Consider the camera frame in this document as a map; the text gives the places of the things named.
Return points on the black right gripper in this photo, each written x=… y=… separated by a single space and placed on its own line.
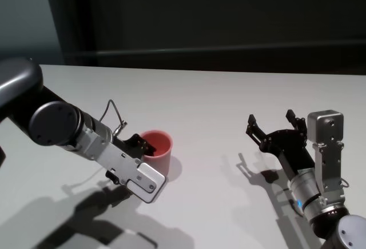
x=286 y=149

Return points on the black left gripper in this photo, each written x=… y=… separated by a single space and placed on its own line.
x=128 y=144

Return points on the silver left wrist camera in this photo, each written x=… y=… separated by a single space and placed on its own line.
x=145 y=180

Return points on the pink plastic cup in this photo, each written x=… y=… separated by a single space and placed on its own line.
x=163 y=157

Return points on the dark frame post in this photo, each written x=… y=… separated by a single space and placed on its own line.
x=74 y=17

